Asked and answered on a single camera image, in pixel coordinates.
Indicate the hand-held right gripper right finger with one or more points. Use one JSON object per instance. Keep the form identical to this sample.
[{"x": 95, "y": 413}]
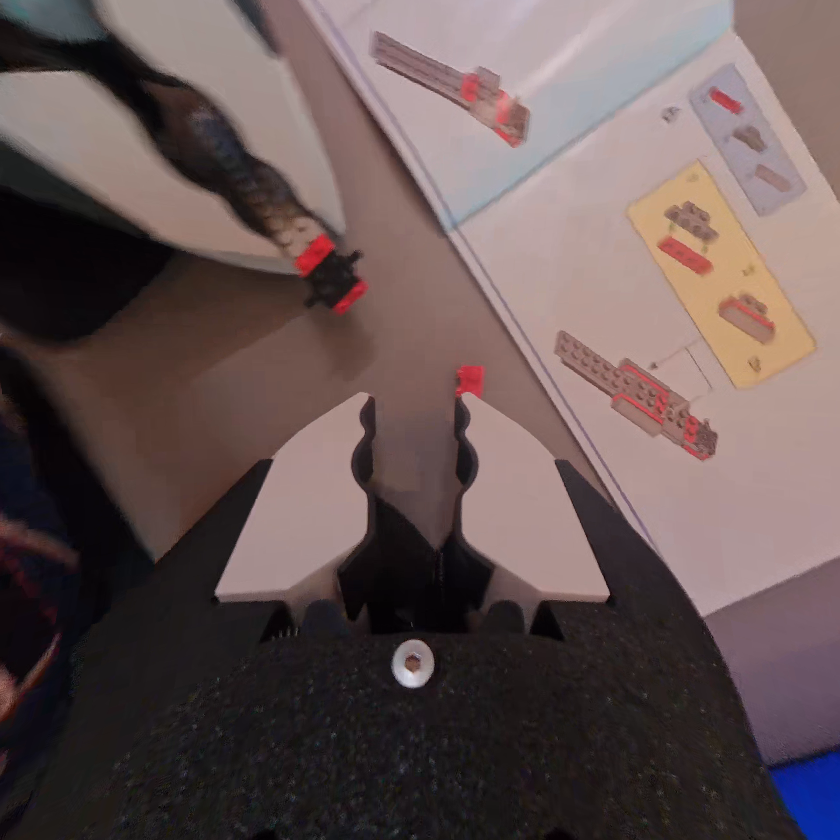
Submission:
[{"x": 531, "y": 525}]

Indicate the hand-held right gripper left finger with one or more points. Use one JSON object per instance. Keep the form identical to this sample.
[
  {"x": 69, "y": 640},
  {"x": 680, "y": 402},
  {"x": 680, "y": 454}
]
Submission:
[{"x": 302, "y": 518}]

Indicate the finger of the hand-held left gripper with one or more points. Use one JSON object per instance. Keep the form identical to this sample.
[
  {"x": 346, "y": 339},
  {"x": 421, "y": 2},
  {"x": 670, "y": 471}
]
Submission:
[
  {"x": 98, "y": 151},
  {"x": 249, "y": 85}
]

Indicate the small red lego brick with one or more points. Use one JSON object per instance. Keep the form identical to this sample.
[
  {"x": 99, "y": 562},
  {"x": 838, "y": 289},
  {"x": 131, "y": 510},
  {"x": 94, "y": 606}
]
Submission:
[
  {"x": 349, "y": 296},
  {"x": 470, "y": 380}
]

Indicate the black lego piece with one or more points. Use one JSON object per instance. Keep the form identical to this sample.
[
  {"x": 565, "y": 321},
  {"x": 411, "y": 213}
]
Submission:
[{"x": 336, "y": 277}]

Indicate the open lego instruction booklet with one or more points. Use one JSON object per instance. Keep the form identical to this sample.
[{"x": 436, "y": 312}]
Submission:
[{"x": 590, "y": 262}]

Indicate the blue plastic bin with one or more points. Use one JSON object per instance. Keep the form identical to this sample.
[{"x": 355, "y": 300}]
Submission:
[{"x": 807, "y": 797}]

